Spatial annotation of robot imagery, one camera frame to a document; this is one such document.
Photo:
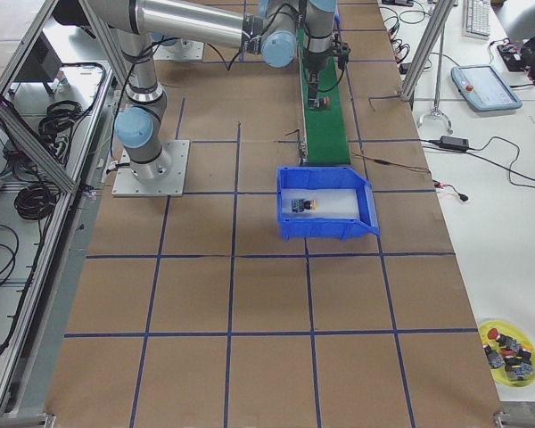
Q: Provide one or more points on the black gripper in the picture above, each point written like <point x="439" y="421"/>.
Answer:
<point x="312" y="72"/>

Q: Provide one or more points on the red push button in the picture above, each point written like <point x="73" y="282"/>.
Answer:
<point x="319" y="104"/>

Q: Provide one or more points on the yellow push button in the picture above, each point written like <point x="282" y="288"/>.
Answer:
<point x="302" y="205"/>

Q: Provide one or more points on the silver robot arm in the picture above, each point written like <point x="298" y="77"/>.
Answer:
<point x="279" y="31"/>

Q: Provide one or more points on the yellow plate of buttons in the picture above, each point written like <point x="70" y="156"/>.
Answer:
<point x="509" y="353"/>

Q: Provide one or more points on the green conveyor belt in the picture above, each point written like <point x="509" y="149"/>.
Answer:
<point x="325" y="140"/>

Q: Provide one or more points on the blue destination bin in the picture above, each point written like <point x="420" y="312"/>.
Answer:
<point x="327" y="178"/>

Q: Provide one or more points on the white foam pad destination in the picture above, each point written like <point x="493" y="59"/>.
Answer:
<point x="331" y="203"/>

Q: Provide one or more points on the black power adapter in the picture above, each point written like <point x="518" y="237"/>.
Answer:
<point x="455" y="144"/>

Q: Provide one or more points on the white keyboard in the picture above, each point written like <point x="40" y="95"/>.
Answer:
<point x="476" y="18"/>

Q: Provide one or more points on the teach pendant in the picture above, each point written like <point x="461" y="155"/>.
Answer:
<point x="484" y="88"/>

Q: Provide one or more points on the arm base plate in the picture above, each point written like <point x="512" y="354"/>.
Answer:
<point x="165" y="176"/>

